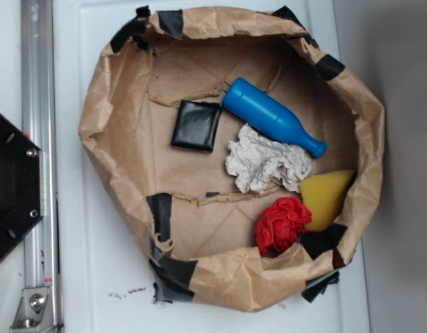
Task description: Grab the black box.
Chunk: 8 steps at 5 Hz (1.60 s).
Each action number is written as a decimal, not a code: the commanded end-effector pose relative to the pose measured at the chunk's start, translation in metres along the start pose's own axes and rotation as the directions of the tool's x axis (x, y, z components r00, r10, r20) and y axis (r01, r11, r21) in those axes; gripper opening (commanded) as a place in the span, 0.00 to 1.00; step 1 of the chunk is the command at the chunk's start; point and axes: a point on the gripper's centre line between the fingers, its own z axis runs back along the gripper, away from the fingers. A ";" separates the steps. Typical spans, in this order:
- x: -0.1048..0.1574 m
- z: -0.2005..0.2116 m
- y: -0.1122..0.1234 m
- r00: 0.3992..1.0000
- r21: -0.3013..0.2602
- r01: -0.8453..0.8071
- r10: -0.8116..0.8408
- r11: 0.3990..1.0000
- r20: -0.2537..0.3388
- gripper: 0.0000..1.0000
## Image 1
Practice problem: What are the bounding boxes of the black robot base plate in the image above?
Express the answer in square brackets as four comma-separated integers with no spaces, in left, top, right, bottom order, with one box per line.
[0,113,43,263]

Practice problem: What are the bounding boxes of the crumpled red paper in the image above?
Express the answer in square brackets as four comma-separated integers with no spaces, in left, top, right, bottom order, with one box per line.
[254,196,312,257]

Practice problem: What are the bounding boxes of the crumpled white paper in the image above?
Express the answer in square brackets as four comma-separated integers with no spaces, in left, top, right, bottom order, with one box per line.
[225,124,312,193]

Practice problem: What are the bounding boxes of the metal corner bracket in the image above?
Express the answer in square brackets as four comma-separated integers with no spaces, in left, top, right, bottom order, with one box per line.
[9,287,53,332]

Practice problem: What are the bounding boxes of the aluminium profile rail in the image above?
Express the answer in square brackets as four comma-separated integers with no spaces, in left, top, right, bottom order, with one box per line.
[21,1,63,332]

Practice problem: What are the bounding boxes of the brown paper bag bin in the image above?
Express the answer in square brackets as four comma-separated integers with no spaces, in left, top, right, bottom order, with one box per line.
[79,7,385,311]

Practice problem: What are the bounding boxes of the blue plastic bottle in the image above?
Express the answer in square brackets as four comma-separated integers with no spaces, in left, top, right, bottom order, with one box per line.
[222,78,327,158]

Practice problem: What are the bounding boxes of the black box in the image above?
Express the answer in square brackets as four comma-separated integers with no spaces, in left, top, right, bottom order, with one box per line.
[171,100,221,153]

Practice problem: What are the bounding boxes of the yellow sponge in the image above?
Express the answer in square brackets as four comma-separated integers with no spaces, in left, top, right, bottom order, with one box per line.
[299,170,356,232]

